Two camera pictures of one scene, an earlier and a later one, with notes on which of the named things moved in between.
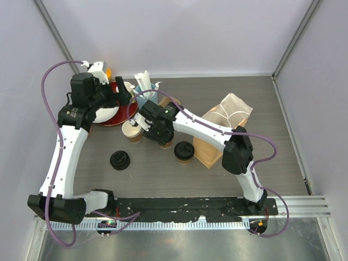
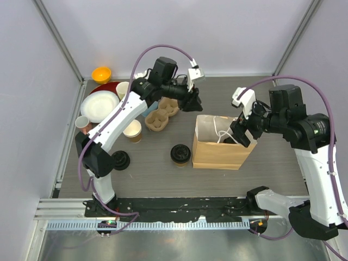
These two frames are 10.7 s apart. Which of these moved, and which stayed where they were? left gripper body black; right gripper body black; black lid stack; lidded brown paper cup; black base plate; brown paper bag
Moved: lidded brown paper cup; brown paper bag; left gripper body black; right gripper body black
Stayed: black lid stack; black base plate
